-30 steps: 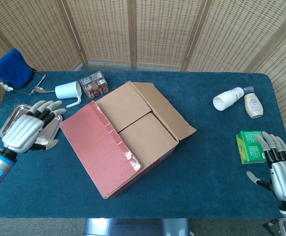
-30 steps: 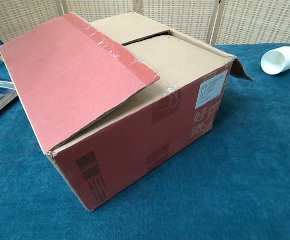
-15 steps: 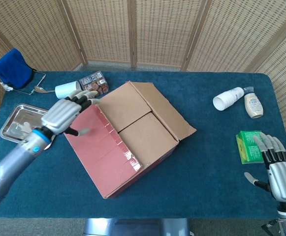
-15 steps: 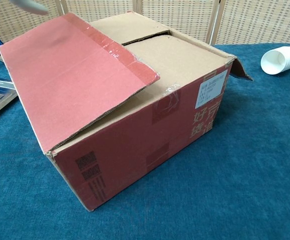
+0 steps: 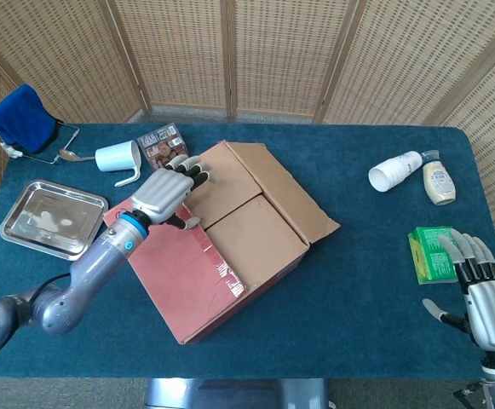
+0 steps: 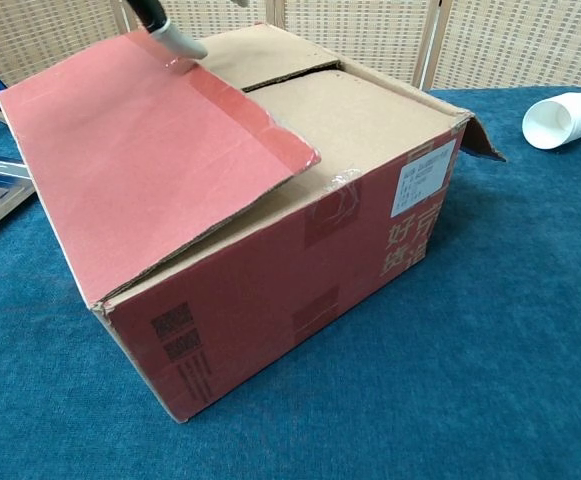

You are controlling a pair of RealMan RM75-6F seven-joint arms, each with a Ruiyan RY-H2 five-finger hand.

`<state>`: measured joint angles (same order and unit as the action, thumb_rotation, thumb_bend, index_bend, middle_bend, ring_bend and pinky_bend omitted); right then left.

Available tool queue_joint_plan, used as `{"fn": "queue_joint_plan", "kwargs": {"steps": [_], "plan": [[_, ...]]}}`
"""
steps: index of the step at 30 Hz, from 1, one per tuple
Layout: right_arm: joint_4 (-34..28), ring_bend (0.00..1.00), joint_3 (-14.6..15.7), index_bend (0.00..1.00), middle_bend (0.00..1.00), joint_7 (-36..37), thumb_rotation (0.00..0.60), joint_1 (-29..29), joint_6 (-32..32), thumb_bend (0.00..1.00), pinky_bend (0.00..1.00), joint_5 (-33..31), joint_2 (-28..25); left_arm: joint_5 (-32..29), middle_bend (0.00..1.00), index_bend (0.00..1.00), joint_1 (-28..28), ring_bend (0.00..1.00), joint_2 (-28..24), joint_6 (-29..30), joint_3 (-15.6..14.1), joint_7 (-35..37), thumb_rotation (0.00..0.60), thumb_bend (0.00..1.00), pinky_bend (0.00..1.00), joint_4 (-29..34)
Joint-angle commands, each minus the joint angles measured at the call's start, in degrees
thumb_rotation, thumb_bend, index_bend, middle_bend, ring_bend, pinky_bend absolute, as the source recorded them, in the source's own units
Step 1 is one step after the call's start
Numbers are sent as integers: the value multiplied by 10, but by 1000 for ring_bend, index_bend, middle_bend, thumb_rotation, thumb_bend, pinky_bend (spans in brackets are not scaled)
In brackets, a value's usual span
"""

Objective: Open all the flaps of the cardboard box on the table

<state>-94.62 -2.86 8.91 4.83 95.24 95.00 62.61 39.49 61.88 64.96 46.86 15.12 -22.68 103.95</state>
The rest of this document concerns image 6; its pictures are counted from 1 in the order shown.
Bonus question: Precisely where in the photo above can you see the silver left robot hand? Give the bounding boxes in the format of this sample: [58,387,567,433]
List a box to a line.
[122,0,209,60]

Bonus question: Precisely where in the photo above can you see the red cardboard shipping box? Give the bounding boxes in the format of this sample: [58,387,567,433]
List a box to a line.
[0,22,507,424]

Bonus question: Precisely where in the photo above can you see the woven bamboo folding screen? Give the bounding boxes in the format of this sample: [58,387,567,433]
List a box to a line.
[0,0,581,91]

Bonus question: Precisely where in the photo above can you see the stack of white paper cups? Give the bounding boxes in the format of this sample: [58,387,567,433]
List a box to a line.
[522,90,581,151]

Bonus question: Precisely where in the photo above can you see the blue carpet table cover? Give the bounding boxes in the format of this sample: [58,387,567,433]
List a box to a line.
[0,87,581,480]

